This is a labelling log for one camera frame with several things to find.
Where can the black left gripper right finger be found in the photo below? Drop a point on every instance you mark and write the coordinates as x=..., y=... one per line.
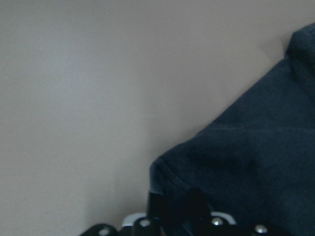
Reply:
x=205, y=222

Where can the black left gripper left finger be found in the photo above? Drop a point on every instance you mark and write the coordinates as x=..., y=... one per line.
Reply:
x=149, y=225

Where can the black t-shirt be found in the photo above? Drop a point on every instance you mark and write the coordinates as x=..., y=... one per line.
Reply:
x=256, y=161

